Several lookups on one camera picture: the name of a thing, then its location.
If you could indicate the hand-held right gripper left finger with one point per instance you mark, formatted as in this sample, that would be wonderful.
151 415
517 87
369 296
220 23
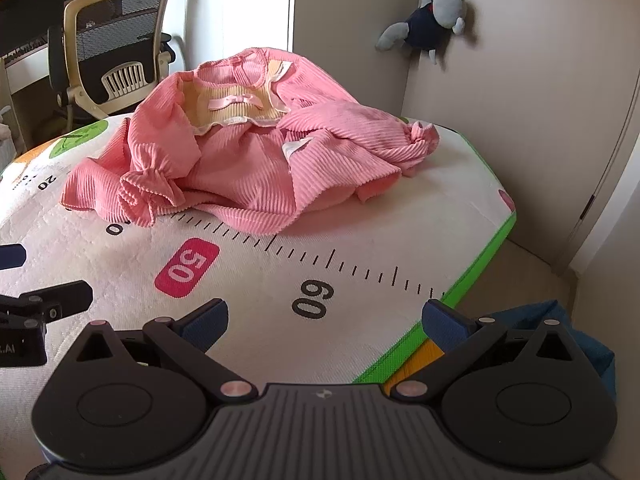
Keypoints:
206 322

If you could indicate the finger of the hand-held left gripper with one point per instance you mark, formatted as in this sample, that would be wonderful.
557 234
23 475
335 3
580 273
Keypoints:
65 296
11 256

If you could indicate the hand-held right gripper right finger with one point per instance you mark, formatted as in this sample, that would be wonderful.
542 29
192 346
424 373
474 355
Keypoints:
444 322

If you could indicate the pink ribbed dress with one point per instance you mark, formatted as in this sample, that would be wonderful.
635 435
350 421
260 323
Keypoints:
240 160

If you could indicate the printed ruler mat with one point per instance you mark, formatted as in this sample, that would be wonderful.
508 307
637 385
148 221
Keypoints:
260 270

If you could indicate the blue cloth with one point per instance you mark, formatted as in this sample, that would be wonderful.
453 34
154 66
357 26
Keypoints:
580 345

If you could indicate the beige door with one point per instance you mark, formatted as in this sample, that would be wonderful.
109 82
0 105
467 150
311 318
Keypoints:
605 170

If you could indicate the beige mesh office chair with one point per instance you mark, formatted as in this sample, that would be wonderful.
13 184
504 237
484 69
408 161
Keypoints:
120 35

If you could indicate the dark monitor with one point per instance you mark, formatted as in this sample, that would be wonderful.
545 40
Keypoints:
30 10

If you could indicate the grey plush toy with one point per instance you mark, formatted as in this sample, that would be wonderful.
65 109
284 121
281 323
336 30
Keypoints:
440 10

